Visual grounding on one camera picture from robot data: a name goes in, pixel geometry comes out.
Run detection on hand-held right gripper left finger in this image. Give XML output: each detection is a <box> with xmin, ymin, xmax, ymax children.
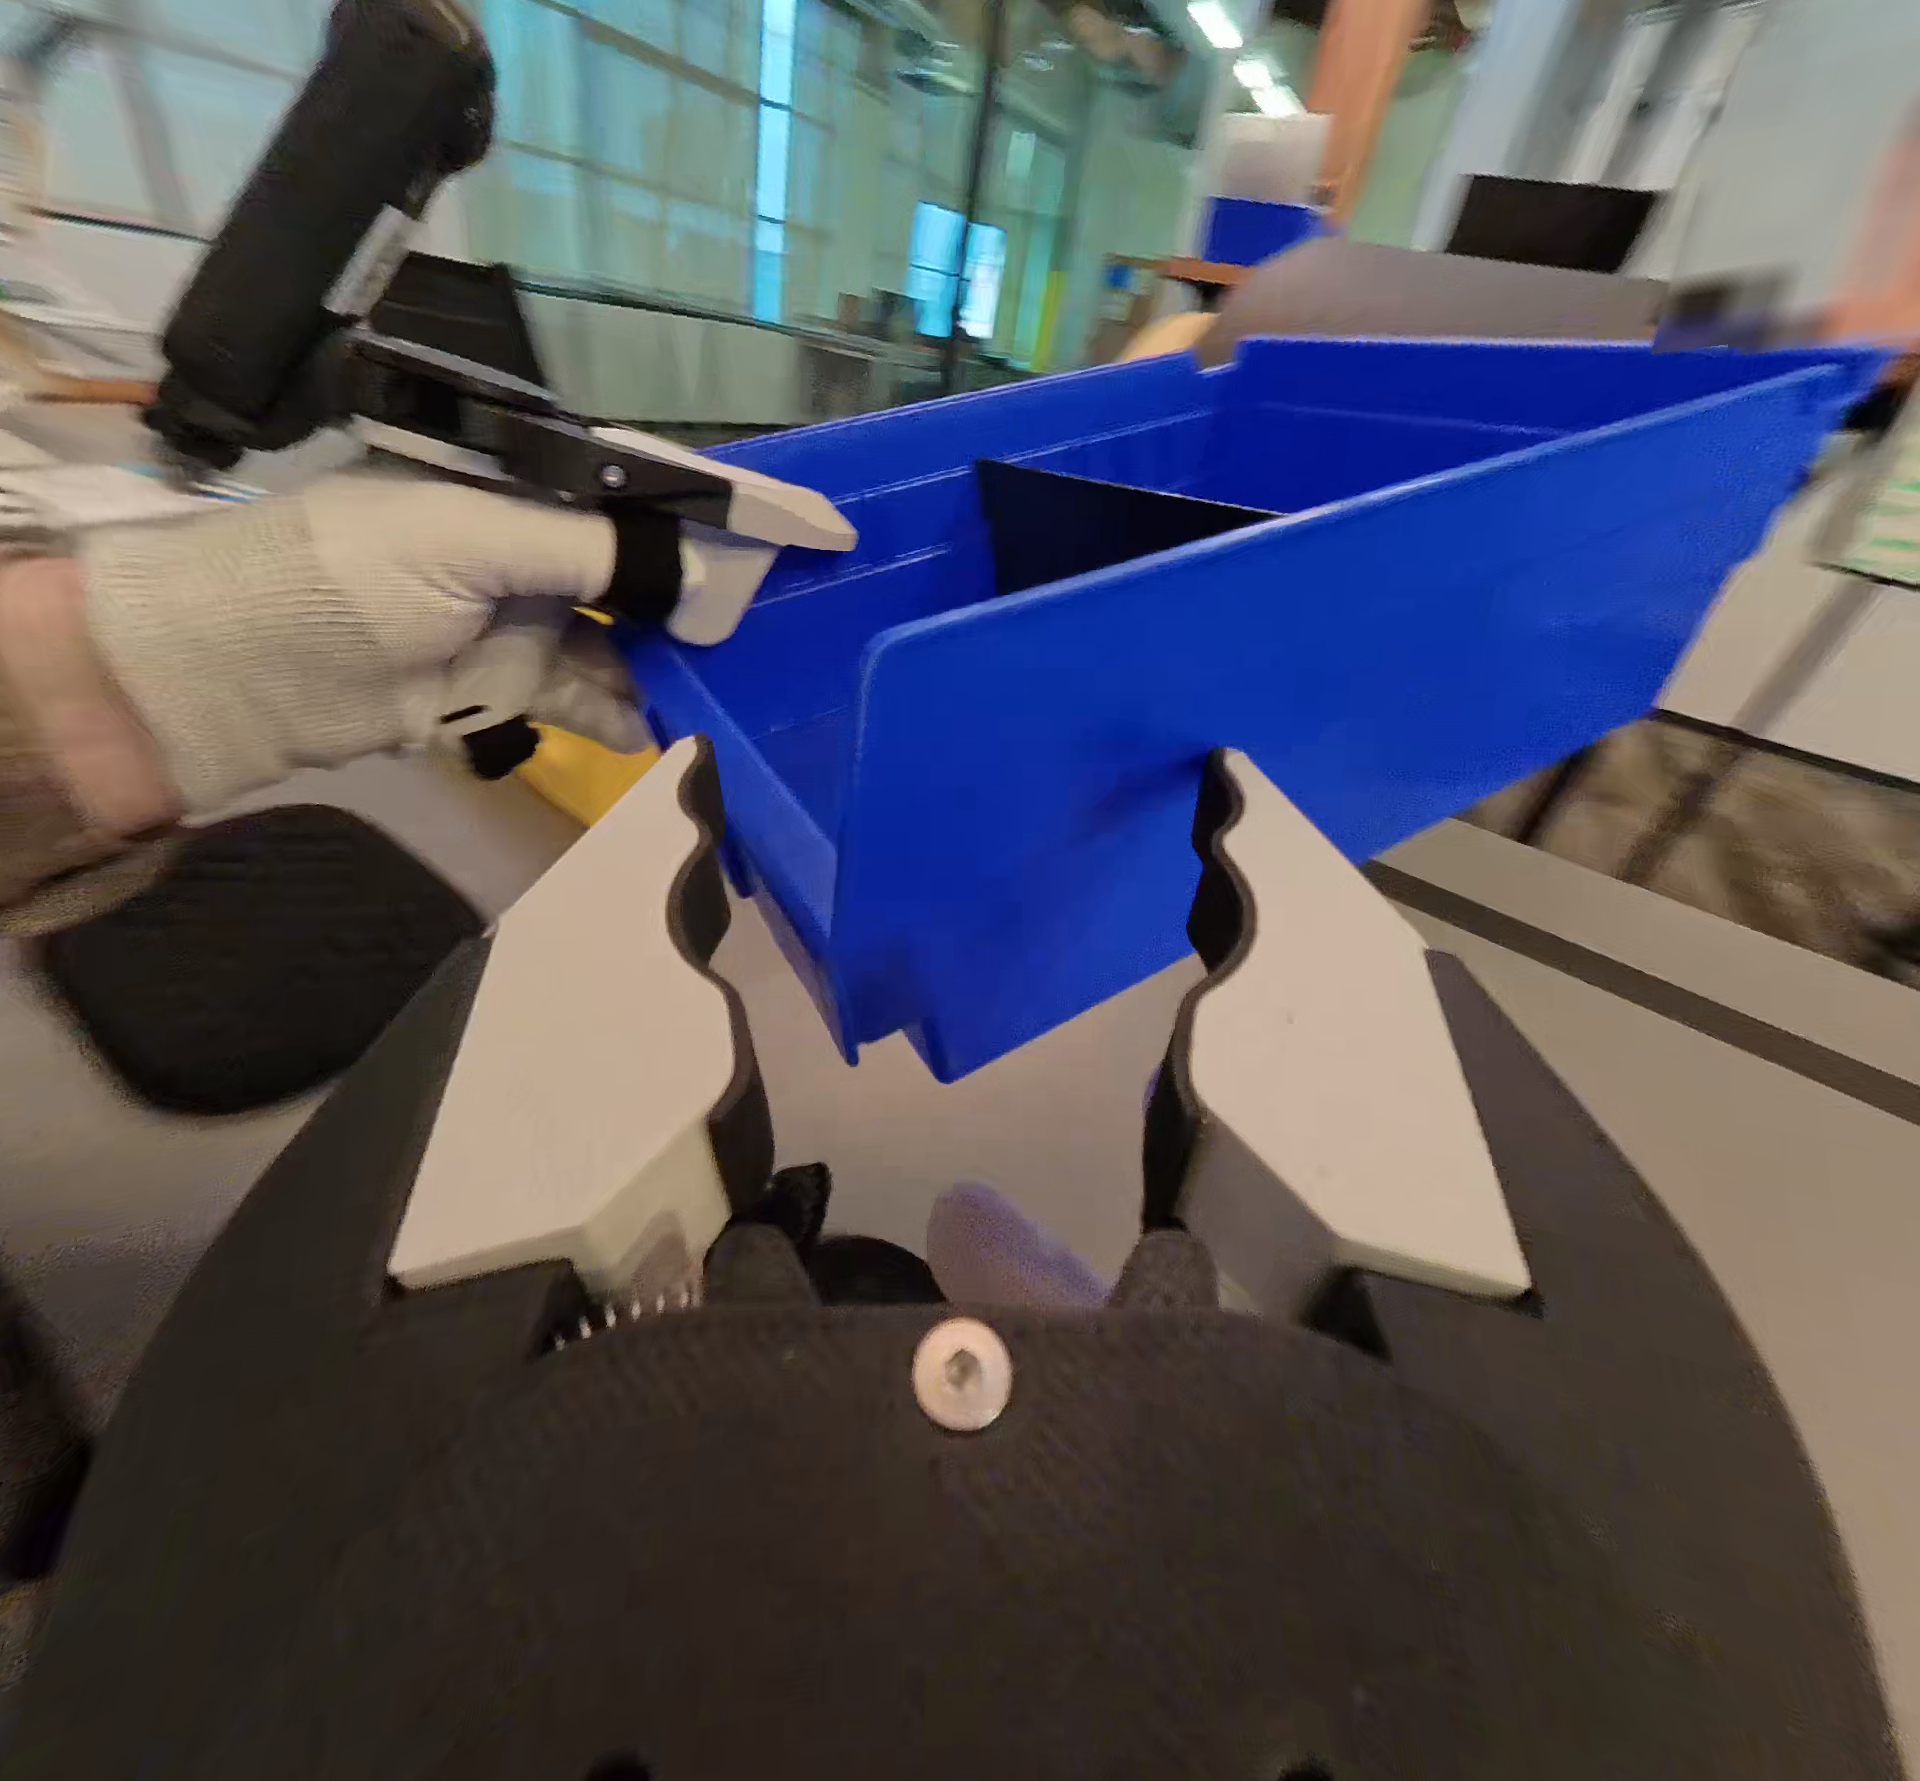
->
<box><xmin>387</xmin><ymin>735</ymin><xmax>773</xmax><ymax>1294</ymax></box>

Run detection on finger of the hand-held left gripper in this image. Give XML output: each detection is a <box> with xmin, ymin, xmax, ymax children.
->
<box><xmin>588</xmin><ymin>422</ymin><xmax>864</xmax><ymax>558</ymax></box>
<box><xmin>657</xmin><ymin>536</ymin><xmax>787</xmax><ymax>650</ymax></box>

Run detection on black vertical pole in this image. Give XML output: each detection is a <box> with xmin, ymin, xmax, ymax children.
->
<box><xmin>959</xmin><ymin>0</ymin><xmax>1040</xmax><ymax>342</ymax></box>

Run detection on black textured pad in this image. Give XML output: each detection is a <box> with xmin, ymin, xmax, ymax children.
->
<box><xmin>42</xmin><ymin>802</ymin><xmax>494</xmax><ymax>1121</ymax></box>

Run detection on wooden column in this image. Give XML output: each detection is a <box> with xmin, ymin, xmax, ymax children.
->
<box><xmin>1302</xmin><ymin>0</ymin><xmax>1476</xmax><ymax>229</ymax></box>

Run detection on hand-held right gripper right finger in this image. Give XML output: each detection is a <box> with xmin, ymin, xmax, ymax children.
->
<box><xmin>1143</xmin><ymin>746</ymin><xmax>1532</xmax><ymax>1294</ymax></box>

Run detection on whiteboard with green writing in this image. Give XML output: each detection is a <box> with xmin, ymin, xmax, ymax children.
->
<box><xmin>1808</xmin><ymin>422</ymin><xmax>1920</xmax><ymax>592</ymax></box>

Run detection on stack of white trays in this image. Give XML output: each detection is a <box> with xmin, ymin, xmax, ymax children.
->
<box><xmin>1212</xmin><ymin>108</ymin><xmax>1337</xmax><ymax>201</ymax></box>

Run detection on yellow plastic bin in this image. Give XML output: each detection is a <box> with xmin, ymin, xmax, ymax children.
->
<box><xmin>525</xmin><ymin>719</ymin><xmax>665</xmax><ymax>826</ymax></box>

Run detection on black bin divider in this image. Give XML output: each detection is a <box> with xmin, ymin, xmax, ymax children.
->
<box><xmin>979</xmin><ymin>461</ymin><xmax>1287</xmax><ymax>596</ymax></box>

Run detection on black monitor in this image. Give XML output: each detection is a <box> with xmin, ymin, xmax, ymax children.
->
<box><xmin>1446</xmin><ymin>173</ymin><xmax>1668</xmax><ymax>274</ymax></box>

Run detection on stacked blue bins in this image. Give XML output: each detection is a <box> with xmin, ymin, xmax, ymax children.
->
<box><xmin>1199</xmin><ymin>195</ymin><xmax>1339</xmax><ymax>271</ymax></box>

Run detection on blue plastic bin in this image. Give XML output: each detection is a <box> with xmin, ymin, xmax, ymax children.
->
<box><xmin>616</xmin><ymin>338</ymin><xmax>1892</xmax><ymax>1085</ymax></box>

